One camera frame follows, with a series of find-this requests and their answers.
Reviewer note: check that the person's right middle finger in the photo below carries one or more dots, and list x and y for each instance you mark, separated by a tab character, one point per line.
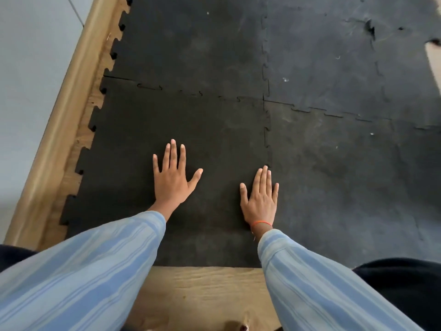
263	179

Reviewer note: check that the person's right little finger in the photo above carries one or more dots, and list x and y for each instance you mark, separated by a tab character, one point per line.
275	192

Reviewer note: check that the person's left thumb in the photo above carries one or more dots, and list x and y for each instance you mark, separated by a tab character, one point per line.
195	178

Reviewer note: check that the person's left hand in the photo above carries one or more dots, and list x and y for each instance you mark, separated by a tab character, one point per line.
171	187

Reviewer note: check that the person's right hand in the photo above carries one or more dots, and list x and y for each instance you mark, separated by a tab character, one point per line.
260	206

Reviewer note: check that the person's right forearm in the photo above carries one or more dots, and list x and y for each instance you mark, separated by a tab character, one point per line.
317	286

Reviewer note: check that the person's right thumb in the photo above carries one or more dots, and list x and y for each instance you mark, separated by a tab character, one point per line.
244	194

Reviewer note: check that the light wooden edge rail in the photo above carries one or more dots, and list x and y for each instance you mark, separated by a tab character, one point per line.
58	127

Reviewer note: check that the black foam puzzle mat tile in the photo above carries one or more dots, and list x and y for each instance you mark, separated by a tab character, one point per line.
193	44
344	189
344	55
137	134

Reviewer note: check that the person's left forearm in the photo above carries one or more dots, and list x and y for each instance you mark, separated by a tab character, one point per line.
89	272

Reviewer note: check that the person's left middle finger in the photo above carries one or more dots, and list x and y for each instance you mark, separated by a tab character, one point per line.
173	155

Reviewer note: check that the person's left little finger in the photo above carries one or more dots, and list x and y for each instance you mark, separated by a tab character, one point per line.
156	164

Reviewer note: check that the person's dark trouser leg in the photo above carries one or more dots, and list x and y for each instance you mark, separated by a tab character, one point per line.
13	255
403	289

